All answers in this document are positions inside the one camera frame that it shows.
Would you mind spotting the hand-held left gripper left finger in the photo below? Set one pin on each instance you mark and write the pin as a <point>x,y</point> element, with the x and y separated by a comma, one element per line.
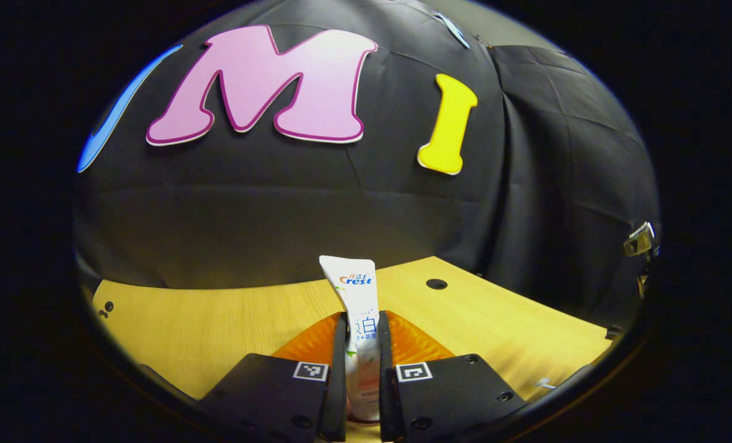
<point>335,381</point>

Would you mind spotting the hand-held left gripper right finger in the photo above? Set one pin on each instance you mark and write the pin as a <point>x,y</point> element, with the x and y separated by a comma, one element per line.
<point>390,394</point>

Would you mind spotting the white toothpaste tube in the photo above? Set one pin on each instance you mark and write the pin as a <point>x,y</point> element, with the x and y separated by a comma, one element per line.
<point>356,295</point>

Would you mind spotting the wooden desktop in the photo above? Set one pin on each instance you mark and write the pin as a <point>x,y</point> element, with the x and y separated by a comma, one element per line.
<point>218,326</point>

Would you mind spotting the black round desk grommet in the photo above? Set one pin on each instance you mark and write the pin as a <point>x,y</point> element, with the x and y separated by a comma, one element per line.
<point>436,284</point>

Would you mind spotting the black backdrop cloth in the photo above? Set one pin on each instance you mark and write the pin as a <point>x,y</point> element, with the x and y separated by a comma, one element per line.
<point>316,203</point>

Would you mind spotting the small black desk hole cover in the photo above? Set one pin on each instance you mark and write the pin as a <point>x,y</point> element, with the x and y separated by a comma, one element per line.
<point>108,306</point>

